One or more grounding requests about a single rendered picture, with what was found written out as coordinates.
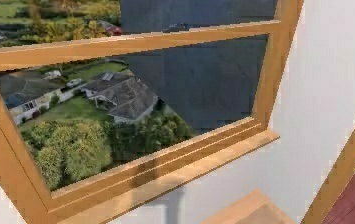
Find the wooden framed window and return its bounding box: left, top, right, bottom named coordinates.
left=0, top=0, right=305, bottom=224

